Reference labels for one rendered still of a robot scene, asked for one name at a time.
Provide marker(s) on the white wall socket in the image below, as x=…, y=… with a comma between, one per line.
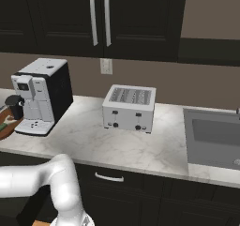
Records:
x=106, y=66

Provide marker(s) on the dark cupboard door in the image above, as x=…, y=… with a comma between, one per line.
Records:
x=125, y=212
x=12, y=17
x=143, y=17
x=62, y=17

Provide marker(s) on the dark lower cupboard door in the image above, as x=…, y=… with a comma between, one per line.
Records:
x=125, y=212

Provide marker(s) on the dark drawer front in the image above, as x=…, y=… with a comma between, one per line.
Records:
x=131, y=184

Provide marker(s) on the round brown cutting board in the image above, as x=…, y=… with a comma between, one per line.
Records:
x=9, y=130

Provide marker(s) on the grey tap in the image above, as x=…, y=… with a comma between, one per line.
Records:
x=238, y=112

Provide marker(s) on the grey sink basin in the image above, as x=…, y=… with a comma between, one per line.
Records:
x=212, y=139

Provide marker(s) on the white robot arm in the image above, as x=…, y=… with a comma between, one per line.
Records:
x=59, y=179

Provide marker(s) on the white four-slot toaster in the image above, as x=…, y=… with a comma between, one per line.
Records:
x=128, y=114

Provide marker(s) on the dark cupboard under sink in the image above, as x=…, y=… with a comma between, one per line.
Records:
x=200, y=204

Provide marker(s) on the black and white coffee machine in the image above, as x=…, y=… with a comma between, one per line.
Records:
x=47, y=89

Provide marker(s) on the black mug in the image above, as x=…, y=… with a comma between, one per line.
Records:
x=15, y=108

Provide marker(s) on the dark upper cupboard door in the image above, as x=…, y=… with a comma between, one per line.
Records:
x=143, y=17
x=62, y=17
x=12, y=17

